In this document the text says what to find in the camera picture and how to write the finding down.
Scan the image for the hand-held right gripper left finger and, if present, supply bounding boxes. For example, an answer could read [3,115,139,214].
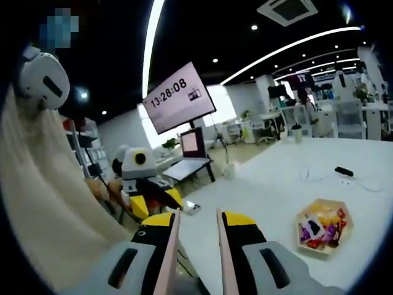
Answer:
[61,211,181,295]

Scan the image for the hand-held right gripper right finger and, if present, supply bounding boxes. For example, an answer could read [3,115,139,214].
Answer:
[220,210,344,295]

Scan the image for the pink food tongs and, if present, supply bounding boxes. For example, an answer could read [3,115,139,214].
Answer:
[152,207,240,295]

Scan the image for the beige hexagonal food container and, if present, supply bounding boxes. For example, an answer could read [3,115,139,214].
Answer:
[295,198,354,256]

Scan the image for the person's left hand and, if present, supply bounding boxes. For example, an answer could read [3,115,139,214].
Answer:
[84,177,123,202]

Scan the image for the grey standing desk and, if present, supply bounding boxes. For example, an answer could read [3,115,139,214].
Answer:
[162,158,216,184]

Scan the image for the white smartphone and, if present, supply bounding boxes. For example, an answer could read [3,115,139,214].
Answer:
[184,202,203,215]

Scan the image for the white storage shelf rack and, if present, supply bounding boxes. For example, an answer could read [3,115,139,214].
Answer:
[63,118,108,179]

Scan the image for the purple-screen desk monitor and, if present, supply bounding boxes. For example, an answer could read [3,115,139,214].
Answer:
[180,127,206,159]

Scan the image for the person's beige shirt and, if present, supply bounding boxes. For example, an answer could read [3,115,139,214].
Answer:
[0,82,133,293]

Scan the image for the white cabinet green panel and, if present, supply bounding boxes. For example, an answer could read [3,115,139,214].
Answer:
[241,120,255,144]

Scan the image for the curved ceiling light strip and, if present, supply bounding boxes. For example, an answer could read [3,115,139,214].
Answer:
[141,0,166,99]

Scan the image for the white worn device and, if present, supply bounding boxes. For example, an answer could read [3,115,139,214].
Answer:
[17,45,71,111]

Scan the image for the black monitor on stand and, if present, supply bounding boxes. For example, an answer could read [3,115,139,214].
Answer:
[268,85,286,98]

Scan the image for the white mesh office chair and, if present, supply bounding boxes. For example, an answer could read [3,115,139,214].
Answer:
[336,100,366,139]

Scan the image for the dark hanging sign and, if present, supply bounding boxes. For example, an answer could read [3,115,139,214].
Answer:
[293,71,316,87]

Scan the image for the straight ceiling light strip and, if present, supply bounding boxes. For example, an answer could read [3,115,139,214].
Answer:
[220,26,366,86]

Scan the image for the ceiling air conditioner vent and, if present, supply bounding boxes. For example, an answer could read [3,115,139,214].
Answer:
[257,0,319,27]

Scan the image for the large wall monitor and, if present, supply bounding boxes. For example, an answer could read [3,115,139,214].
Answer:
[141,61,217,135]

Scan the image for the black hanging cable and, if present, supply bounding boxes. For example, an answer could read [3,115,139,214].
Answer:
[211,113,230,165]

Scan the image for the thin white cable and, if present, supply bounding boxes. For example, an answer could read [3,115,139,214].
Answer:
[299,167,384,193]

